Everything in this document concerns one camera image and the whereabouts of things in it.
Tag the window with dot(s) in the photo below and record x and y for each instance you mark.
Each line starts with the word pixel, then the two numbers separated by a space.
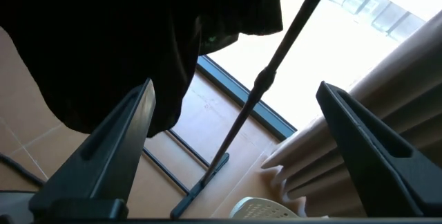
pixel 328 61

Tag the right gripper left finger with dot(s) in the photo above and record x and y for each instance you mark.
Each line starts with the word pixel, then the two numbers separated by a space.
pixel 103 172

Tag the black knit garment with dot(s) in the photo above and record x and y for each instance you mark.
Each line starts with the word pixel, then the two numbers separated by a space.
pixel 103 44

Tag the brown curtain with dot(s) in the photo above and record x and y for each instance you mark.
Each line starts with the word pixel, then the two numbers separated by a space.
pixel 397 79

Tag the white laundry basket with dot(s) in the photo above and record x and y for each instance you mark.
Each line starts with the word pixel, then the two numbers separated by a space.
pixel 259 208

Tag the black clothes rack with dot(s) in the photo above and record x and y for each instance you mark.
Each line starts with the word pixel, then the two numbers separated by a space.
pixel 266 79

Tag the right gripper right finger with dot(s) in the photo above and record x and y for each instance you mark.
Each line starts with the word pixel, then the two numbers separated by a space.
pixel 380 175

